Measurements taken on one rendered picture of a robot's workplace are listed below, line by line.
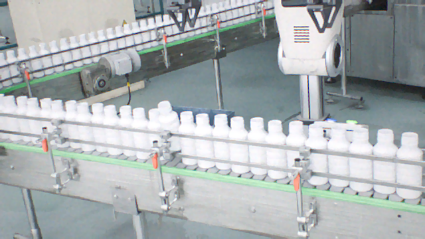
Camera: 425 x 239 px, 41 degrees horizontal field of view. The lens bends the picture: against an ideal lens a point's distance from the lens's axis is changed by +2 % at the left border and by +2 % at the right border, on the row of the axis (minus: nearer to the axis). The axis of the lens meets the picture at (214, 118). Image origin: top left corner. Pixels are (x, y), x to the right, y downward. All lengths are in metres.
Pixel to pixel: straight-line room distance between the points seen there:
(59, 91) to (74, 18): 2.65
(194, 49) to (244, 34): 0.47
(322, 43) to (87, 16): 4.04
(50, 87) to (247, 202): 1.75
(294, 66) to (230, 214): 0.69
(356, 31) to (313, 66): 3.40
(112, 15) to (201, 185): 4.42
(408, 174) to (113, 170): 0.94
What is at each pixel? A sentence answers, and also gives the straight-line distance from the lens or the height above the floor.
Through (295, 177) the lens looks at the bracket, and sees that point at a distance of 1.46.
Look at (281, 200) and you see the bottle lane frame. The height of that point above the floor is 0.95.
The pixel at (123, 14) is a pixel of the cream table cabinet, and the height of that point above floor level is 0.84.
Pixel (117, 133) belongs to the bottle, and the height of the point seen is 1.08.
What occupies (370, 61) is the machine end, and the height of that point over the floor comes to 0.30.
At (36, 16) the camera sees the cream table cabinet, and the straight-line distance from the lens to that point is 5.60.
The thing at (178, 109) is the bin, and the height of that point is 0.94.
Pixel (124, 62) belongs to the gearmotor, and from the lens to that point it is 3.17.
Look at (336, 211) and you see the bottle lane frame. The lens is 1.55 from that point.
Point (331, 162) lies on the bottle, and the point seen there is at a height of 1.07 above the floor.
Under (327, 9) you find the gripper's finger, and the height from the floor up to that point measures 1.46.
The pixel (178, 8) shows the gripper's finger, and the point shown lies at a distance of 1.73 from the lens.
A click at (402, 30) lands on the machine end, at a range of 5.25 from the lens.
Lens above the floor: 1.72
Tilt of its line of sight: 20 degrees down
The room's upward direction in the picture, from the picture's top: 6 degrees counter-clockwise
